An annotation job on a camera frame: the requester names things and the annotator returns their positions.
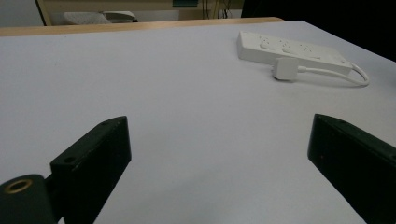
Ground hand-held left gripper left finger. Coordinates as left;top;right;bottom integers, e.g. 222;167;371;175
49;116;133;224

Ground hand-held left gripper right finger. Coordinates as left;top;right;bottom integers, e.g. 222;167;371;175
307;113;396;224

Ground white plug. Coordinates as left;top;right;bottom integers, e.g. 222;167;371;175
271;57;307;81

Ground white power strip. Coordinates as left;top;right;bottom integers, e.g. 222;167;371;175
236;31;355;76

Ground white chair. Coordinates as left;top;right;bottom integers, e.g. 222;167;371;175
63;10;138;26

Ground white cable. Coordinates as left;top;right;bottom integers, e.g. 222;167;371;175
298;63;371;88

